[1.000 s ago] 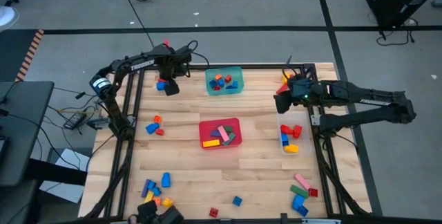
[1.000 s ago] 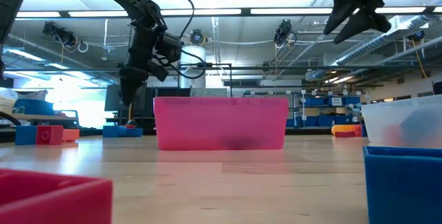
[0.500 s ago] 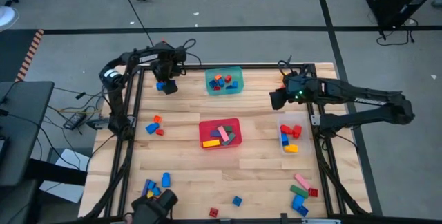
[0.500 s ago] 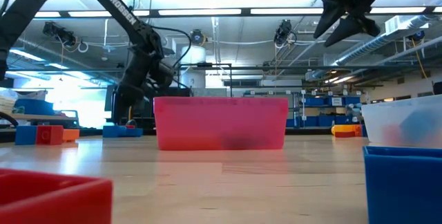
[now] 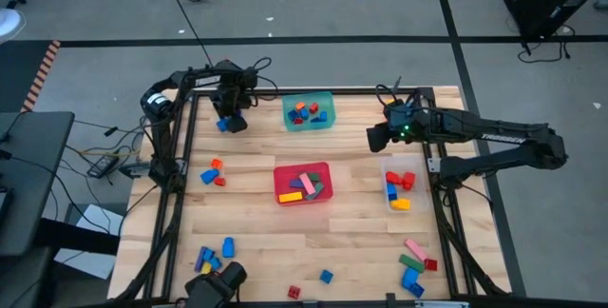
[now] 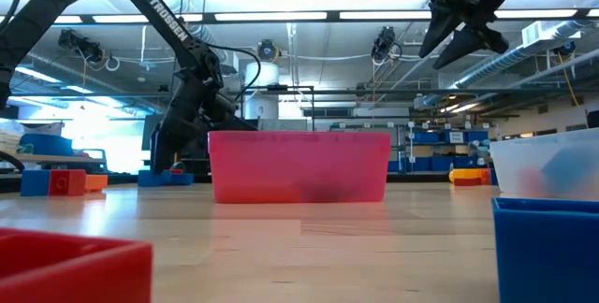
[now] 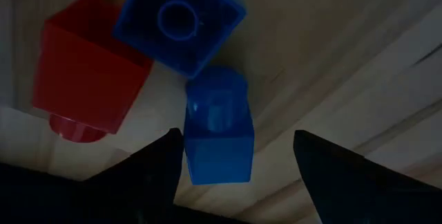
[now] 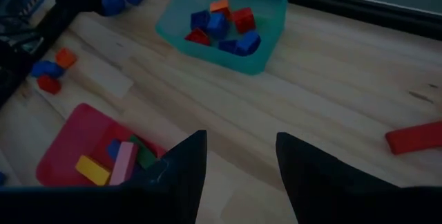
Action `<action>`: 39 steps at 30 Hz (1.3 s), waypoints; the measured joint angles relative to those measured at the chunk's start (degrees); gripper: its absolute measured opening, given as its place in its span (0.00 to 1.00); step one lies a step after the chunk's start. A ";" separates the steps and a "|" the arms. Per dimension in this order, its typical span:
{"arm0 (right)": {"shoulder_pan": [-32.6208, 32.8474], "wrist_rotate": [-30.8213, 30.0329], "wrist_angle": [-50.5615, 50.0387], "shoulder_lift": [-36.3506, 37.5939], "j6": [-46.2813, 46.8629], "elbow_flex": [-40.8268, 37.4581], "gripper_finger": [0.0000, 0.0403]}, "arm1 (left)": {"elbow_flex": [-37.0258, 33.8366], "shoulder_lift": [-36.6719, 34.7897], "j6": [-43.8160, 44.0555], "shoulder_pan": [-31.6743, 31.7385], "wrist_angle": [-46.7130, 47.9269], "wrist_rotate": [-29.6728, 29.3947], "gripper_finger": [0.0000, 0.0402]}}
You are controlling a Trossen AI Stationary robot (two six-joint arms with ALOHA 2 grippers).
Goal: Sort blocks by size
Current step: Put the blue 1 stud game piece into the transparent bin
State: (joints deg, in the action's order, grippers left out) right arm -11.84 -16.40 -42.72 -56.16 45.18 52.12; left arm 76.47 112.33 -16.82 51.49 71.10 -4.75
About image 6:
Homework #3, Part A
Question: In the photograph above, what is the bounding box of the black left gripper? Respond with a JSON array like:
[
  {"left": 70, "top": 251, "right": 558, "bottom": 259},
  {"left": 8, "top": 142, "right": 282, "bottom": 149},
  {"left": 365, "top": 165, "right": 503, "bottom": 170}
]
[{"left": 149, "top": 76, "right": 236, "bottom": 176}]

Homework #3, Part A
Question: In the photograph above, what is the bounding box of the long red block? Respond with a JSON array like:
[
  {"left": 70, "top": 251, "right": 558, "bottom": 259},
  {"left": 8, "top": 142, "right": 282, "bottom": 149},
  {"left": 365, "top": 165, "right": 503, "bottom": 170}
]
[{"left": 451, "top": 177, "right": 484, "bottom": 188}]

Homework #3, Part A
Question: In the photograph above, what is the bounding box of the black cabinet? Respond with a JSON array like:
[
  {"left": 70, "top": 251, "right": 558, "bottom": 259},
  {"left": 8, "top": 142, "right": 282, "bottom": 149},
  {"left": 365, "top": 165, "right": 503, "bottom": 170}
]
[{"left": 141, "top": 110, "right": 259, "bottom": 174}]

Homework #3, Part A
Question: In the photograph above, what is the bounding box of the shelf with blue bins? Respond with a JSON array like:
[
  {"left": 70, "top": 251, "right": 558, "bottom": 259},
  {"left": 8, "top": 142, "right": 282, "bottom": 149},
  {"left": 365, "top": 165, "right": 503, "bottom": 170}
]
[{"left": 387, "top": 122, "right": 491, "bottom": 173}]

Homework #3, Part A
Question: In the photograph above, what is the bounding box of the grey workbench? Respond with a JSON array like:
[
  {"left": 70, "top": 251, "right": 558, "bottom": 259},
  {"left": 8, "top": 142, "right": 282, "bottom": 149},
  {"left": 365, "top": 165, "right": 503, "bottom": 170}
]
[{"left": 0, "top": 150, "right": 108, "bottom": 176}]

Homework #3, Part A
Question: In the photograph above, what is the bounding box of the blue covered object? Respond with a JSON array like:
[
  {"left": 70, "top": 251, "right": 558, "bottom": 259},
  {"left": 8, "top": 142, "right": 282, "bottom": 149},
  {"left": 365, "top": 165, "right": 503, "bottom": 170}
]
[{"left": 19, "top": 133, "right": 75, "bottom": 157}]

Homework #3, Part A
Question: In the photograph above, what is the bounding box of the white cylindrical tank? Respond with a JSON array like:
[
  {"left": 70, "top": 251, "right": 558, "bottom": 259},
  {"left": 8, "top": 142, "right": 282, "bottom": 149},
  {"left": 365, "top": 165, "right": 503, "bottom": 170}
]
[{"left": 244, "top": 61, "right": 281, "bottom": 121}]

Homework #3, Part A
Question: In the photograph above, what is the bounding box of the red translucent plastic bin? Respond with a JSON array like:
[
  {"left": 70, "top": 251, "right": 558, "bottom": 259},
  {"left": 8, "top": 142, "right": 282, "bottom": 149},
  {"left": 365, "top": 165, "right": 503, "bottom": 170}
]
[{"left": 207, "top": 129, "right": 392, "bottom": 205}]

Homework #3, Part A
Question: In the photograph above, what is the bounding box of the clear frosted plastic bin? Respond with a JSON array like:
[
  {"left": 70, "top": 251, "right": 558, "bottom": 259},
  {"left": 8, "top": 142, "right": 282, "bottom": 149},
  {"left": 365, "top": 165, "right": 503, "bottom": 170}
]
[{"left": 489, "top": 126, "right": 599, "bottom": 202}]

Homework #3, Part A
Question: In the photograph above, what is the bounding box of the white bag pile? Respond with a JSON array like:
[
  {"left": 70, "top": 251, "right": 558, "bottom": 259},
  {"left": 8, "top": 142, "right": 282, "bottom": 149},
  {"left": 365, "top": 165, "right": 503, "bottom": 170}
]
[{"left": 0, "top": 120, "right": 66, "bottom": 154}]

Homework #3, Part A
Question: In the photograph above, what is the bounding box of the large blue block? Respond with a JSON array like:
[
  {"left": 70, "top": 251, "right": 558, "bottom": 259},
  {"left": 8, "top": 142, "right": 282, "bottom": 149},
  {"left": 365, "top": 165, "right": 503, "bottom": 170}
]
[{"left": 542, "top": 146, "right": 599, "bottom": 197}]

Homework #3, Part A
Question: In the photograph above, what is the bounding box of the large silver air duct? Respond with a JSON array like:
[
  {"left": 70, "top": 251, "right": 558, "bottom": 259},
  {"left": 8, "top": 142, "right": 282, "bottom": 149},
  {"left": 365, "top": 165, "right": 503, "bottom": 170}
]
[{"left": 414, "top": 20, "right": 599, "bottom": 110}]

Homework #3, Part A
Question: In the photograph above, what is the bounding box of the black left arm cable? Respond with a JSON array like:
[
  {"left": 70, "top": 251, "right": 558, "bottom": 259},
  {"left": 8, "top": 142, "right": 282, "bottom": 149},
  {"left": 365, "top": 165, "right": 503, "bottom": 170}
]
[{"left": 205, "top": 43, "right": 262, "bottom": 104}]

